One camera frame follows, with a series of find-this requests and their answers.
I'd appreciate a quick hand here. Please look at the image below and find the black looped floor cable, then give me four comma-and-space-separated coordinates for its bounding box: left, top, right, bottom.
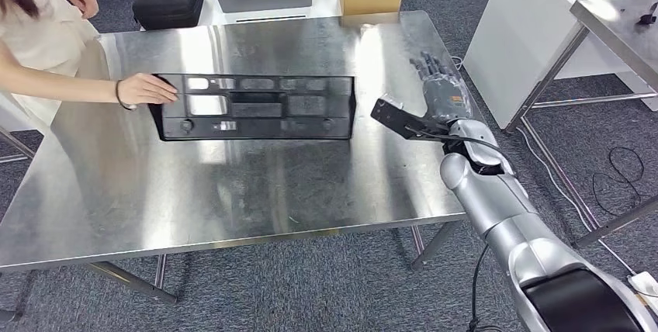
590, 145, 646, 218

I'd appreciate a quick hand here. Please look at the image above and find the black wrist band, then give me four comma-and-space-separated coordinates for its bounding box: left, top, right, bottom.
115, 79, 138, 112

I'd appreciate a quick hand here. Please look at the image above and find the black plastic panel part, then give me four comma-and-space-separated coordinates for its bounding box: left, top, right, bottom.
147, 73, 357, 141

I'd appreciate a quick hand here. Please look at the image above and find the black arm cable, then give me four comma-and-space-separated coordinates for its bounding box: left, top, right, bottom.
466, 244, 505, 332

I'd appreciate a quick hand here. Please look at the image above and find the white power strip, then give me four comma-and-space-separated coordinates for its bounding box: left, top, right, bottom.
627, 270, 658, 316

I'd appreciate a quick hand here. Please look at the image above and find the person's left hand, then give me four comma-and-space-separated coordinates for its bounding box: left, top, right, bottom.
61, 0, 99, 20

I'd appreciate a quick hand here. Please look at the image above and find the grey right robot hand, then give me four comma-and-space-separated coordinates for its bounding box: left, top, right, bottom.
410, 52, 473, 126

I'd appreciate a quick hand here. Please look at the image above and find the person's right hand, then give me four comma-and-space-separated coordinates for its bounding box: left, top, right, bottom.
116, 72, 179, 109

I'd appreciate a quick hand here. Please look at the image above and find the white partition panel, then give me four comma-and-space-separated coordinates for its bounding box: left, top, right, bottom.
0, 90, 32, 133
462, 0, 658, 130

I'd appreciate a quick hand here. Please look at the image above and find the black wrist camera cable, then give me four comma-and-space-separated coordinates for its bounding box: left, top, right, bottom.
406, 125, 507, 158

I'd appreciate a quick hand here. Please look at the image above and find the white floor cable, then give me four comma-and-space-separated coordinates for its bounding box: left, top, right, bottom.
451, 54, 639, 275

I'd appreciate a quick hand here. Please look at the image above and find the black camera bracket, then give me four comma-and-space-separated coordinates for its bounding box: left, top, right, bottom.
369, 98, 453, 141

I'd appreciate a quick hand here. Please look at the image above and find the steel workbench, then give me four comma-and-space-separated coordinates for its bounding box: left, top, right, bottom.
0, 9, 494, 305

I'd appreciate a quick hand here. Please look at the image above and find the steel table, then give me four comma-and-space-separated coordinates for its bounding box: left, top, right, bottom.
0, 126, 34, 166
506, 0, 658, 248

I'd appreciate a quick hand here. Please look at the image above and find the person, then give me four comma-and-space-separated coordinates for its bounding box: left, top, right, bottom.
0, 0, 112, 130

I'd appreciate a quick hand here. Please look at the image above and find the black zip case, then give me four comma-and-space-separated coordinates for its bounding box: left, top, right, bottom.
132, 0, 205, 31

